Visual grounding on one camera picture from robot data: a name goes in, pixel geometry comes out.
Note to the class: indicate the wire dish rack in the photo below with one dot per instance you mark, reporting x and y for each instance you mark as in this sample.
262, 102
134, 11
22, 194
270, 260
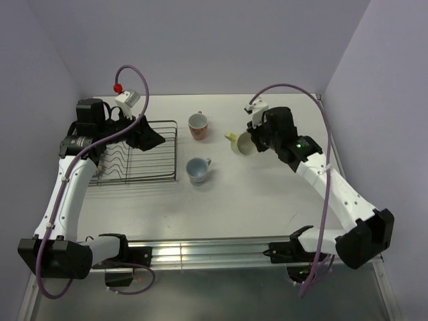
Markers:
125, 165

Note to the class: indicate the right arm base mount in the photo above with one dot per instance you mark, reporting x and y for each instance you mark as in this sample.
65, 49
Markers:
290, 251

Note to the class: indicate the pink patterned mug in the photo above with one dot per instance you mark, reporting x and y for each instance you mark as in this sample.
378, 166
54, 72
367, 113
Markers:
198, 125

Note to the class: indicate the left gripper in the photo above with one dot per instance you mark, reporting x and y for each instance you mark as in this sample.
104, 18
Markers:
142, 137

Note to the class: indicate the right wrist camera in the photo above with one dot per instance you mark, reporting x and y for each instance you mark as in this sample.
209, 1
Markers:
256, 109

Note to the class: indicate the cream and brown tumbler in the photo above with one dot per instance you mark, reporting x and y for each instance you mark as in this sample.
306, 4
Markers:
99, 169

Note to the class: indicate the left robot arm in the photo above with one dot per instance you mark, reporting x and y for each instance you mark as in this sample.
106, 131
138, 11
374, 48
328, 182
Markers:
53, 251

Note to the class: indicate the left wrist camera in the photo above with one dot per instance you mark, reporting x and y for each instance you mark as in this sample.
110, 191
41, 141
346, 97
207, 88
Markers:
125, 100

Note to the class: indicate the light blue mug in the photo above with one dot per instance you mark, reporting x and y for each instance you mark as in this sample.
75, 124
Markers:
197, 170

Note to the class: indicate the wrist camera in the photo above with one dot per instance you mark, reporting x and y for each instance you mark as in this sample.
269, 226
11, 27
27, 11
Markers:
125, 100
256, 109

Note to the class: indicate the pale yellow mug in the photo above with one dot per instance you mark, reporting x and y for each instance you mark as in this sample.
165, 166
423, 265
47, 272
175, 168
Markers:
241, 144

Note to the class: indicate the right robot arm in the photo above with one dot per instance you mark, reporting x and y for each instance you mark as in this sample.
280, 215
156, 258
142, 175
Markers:
366, 231

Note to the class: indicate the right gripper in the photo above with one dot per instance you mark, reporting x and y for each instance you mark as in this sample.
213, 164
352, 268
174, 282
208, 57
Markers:
254, 132

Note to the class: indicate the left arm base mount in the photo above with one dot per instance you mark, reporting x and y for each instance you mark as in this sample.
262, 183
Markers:
127, 257

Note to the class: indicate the aluminium mounting rail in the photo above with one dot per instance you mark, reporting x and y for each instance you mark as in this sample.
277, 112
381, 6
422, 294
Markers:
209, 254

